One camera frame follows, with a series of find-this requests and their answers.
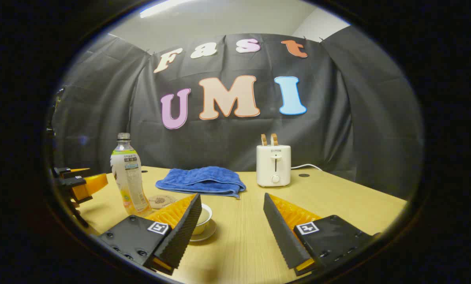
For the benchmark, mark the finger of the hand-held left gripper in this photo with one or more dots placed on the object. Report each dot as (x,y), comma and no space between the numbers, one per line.
(87,185)
(64,171)

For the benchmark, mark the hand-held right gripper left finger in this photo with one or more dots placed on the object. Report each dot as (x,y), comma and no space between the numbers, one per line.
(182,236)

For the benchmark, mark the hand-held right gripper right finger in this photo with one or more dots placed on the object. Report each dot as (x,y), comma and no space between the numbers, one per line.
(283,236)

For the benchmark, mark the white teacup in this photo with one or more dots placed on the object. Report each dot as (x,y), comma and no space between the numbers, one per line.
(200,228)

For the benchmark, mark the round brown coaster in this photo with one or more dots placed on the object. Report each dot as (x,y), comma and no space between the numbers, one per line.
(160,201)

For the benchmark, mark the clear labelled water bottle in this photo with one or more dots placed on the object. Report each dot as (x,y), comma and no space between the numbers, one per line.
(129,177)

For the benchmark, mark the white teacup saucer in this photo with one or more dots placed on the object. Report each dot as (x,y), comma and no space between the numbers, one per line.
(208,235)

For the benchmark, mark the blue towel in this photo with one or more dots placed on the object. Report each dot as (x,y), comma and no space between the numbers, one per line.
(204,179)

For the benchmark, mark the white toaster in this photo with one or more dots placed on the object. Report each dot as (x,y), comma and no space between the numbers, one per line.
(273,165)

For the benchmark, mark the toast bread slice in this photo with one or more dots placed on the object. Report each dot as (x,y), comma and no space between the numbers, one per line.
(274,139)
(264,139)

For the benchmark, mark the black backdrop cloth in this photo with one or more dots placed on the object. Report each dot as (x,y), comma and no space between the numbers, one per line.
(227,142)

